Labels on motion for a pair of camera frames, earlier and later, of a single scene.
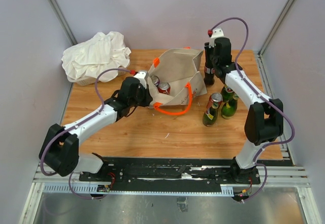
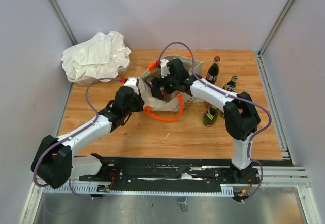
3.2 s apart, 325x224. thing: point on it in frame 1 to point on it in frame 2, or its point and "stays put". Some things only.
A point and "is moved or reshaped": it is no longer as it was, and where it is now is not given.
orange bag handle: x=157 y=104 to x=149 y=107
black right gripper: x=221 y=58 to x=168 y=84
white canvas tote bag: x=179 y=67 is moved or reshaped
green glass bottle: x=209 y=118 stays put
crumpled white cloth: x=105 y=51 stays put
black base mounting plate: x=173 y=171 stays put
